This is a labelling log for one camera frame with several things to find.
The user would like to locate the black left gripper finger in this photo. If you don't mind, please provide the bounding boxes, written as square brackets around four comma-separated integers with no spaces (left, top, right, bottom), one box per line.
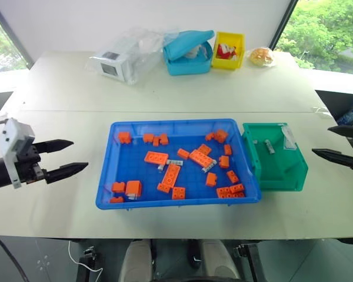
[34,139,75,155]
[44,162,89,185]

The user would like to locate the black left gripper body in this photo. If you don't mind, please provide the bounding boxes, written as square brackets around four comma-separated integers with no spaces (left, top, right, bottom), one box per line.
[15,142,48,185]

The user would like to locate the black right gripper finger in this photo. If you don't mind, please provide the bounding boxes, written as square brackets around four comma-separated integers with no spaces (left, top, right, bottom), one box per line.
[311,148,353,170]
[327,125,353,139]

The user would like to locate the green plastic bin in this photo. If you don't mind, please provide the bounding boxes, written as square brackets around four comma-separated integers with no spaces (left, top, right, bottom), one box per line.
[241,122,309,192]

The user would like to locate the teal plastic lunch box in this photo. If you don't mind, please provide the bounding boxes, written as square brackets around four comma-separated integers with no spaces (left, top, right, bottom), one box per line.
[162,41,214,76]

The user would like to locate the blue plastic bin lid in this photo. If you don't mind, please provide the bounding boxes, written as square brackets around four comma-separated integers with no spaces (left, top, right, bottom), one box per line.
[163,29,215,62]

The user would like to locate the white plastic part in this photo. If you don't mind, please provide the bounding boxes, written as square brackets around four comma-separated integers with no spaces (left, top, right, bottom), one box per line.
[183,43,210,60]

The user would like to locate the plastic water bottle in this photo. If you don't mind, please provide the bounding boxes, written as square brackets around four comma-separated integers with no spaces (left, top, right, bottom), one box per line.
[336,108,353,126]

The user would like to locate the clear plastic wrapper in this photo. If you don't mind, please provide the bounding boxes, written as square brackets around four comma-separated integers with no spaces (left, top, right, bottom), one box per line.
[309,105,332,119]

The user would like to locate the large orange toy block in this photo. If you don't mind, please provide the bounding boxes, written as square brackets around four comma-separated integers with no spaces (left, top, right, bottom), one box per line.
[125,180,142,198]

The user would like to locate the blue plastic tray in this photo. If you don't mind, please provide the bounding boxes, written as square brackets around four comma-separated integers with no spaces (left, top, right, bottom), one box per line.
[95,118,264,211]

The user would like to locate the pale rounded robot leg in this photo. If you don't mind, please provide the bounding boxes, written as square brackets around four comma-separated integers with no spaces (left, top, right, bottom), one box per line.
[201,239,241,282]
[118,239,152,282]

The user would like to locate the bread bun in plastic wrap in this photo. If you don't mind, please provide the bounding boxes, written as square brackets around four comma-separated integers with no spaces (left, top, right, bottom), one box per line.
[249,46,276,68]

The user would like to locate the white device in plastic bag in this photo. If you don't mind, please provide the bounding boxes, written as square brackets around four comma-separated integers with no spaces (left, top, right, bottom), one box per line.
[89,27,166,86]

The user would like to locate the yellow plastic bin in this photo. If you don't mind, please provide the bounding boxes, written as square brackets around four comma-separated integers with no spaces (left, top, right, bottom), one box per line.
[211,31,246,72]

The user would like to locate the red and white items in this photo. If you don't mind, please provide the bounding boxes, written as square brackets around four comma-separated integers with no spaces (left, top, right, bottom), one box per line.
[217,43,239,61]

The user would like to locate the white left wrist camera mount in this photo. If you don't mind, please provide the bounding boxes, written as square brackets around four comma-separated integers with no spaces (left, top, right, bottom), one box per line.
[0,117,36,189]

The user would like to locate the black cable under table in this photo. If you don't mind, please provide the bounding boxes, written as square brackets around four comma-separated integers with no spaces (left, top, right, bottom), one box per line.
[0,227,29,282]

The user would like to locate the thin white cable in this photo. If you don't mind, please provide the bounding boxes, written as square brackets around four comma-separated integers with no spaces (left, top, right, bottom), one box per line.
[68,240,104,273]

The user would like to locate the black table frame bracket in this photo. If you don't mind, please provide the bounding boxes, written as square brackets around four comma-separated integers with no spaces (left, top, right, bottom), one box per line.
[76,246,95,282]
[233,243,267,282]

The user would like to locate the dark window frame post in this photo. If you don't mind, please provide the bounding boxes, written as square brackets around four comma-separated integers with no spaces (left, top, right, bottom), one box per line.
[271,0,299,51]
[0,0,35,70]

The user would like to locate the black post under table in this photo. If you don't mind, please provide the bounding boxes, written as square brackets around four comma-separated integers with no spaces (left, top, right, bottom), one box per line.
[188,239,202,268]

